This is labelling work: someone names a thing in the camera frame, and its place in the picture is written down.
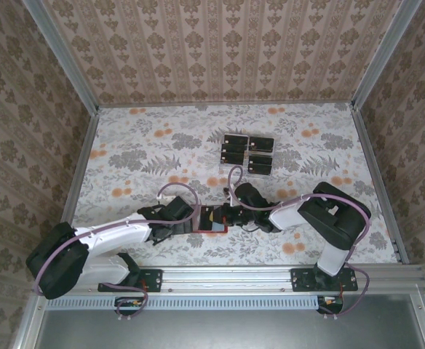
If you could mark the red card holder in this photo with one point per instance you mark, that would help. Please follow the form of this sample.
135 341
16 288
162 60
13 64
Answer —
219 228

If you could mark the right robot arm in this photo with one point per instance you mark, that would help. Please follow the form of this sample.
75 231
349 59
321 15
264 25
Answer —
285 216

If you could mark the floral tablecloth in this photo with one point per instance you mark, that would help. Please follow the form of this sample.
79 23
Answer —
270 247

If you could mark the black connector box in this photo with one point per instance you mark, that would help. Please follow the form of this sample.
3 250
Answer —
129 303
330 303

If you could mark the grey metal panel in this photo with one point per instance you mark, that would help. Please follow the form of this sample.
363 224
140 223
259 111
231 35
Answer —
216 331

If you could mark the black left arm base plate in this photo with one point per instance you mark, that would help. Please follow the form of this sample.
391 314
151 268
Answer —
154 280

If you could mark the aluminium table edge rail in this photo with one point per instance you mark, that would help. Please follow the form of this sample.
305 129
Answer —
227 278

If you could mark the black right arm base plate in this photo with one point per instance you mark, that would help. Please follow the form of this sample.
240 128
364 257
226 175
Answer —
300 281

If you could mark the aluminium table side rail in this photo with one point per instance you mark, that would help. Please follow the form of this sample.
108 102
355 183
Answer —
373 163
83 160

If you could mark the aluminium frame post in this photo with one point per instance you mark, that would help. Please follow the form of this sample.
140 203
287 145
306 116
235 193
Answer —
384 54
62 54

